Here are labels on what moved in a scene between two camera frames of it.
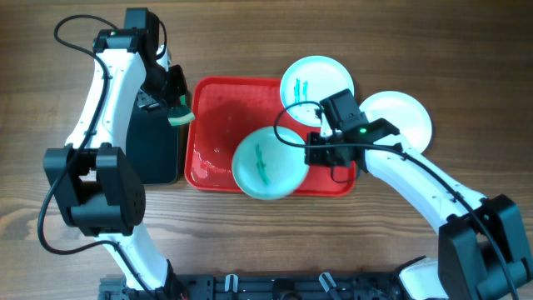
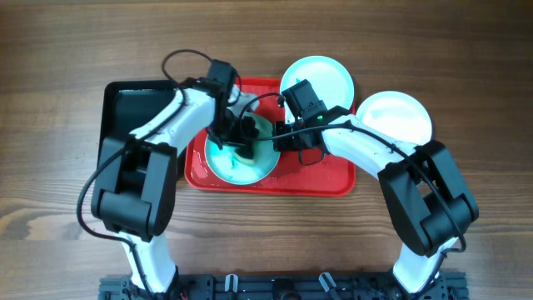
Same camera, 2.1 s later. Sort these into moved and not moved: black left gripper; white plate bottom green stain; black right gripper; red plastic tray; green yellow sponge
Moved: black right gripper; black left gripper; green yellow sponge; white plate bottom green stain
Not moved: red plastic tray
